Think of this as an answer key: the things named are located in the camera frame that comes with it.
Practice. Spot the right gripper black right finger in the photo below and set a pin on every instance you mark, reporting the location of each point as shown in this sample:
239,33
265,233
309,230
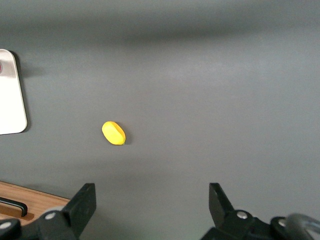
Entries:
220,205

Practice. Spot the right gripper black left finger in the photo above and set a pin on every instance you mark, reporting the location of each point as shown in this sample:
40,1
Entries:
80,205

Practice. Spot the beige plastic tray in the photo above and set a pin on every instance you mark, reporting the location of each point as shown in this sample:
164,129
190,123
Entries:
10,105

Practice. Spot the wooden drawer cabinet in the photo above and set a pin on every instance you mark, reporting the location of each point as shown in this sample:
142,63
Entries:
57,200

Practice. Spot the yellow sponge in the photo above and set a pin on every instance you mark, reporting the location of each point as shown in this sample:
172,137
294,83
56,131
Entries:
113,133

